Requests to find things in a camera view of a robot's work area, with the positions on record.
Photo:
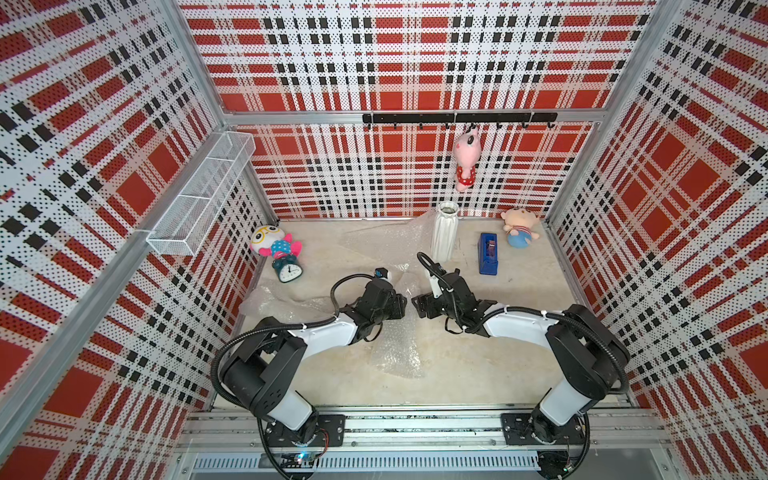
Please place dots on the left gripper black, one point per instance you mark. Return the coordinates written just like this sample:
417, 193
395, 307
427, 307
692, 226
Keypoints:
398, 306

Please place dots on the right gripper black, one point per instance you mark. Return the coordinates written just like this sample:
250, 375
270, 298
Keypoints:
425, 300

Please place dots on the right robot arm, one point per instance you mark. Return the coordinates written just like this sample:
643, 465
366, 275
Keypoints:
592, 360

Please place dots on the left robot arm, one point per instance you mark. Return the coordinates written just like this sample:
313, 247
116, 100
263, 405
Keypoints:
255, 369

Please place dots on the bubble wrap pile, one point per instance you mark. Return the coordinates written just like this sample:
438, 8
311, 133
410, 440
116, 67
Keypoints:
393, 244

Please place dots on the blue tape dispenser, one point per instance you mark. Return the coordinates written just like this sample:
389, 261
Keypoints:
488, 254

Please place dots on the tall white ribbed vase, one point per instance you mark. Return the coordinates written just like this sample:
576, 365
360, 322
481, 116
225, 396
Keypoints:
445, 231

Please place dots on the teal alarm clock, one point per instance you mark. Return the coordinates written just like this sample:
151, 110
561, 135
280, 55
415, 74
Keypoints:
287, 268

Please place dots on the plush doll blue pants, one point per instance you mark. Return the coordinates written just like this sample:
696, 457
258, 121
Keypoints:
519, 226

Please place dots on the white pink owl plush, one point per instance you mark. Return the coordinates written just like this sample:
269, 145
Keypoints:
272, 241

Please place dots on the pink hanging plush toy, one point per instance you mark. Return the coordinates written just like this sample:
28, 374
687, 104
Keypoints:
466, 153

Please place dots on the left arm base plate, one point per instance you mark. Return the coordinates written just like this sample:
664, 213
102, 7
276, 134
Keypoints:
321, 430

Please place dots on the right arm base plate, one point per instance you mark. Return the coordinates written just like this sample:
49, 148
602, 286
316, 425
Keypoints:
535, 429

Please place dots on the white wire mesh shelf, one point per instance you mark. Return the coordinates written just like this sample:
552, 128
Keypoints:
186, 223

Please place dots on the black hook rail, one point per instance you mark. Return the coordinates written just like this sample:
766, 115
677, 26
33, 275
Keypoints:
522, 118

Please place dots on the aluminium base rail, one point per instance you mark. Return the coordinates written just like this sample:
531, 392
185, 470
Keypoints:
487, 441

